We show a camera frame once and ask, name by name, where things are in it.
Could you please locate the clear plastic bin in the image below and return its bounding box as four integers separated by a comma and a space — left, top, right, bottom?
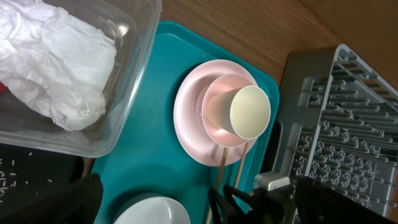
1, 0, 162, 158

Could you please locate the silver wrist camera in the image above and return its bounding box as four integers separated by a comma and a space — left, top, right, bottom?
254, 171, 290, 191

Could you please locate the red snack wrapper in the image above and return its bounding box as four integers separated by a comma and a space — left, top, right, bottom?
0, 83, 6, 93

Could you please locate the pale green cup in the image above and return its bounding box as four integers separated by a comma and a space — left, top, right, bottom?
206, 85, 271, 140

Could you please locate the large pink plate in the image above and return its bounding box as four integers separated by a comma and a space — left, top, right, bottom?
174, 59, 257, 167

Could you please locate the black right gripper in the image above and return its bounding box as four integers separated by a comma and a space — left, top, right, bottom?
208, 184, 295, 224

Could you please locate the right wooden chopstick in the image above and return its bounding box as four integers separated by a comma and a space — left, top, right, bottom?
234, 142, 249, 188

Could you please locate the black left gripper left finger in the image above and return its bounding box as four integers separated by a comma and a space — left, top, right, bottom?
1, 173, 103, 224

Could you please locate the grey dishwasher rack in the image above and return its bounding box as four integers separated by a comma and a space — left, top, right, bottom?
271, 44, 397, 216

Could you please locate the grey bowl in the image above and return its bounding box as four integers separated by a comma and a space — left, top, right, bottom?
113, 192, 191, 224

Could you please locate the teal plastic tray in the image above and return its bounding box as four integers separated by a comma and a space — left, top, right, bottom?
93, 21, 280, 223

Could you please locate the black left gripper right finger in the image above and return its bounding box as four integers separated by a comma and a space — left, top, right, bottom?
295, 177, 394, 224

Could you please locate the black tray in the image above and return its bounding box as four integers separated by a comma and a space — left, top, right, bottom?
1, 144, 84, 217

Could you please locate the white napkin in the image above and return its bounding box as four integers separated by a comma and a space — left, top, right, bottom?
1, 1, 117, 131

